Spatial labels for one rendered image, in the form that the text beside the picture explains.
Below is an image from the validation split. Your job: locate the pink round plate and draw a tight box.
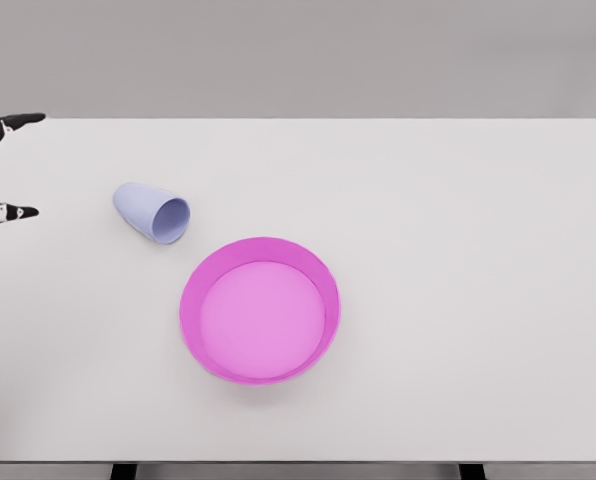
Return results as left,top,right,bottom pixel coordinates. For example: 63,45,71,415
179,236,342,386

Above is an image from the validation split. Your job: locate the lavender plastic cup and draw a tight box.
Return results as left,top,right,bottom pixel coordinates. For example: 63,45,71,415
111,181,191,246

